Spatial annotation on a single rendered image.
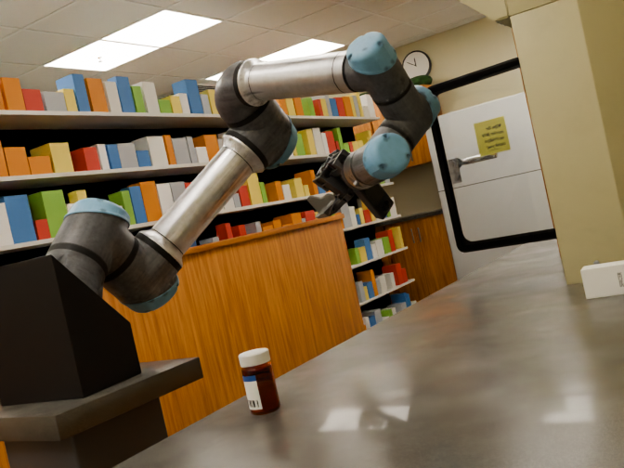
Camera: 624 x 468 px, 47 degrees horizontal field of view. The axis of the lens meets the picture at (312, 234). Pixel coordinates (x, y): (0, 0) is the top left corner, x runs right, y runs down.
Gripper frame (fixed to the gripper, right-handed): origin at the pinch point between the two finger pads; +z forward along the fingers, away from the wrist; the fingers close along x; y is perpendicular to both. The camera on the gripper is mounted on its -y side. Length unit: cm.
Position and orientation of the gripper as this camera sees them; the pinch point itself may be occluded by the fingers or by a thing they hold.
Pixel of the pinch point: (334, 195)
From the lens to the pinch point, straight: 159.3
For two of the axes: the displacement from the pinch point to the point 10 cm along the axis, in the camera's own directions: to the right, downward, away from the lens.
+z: -3.1, 1.2, 9.4
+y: -8.1, -5.6, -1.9
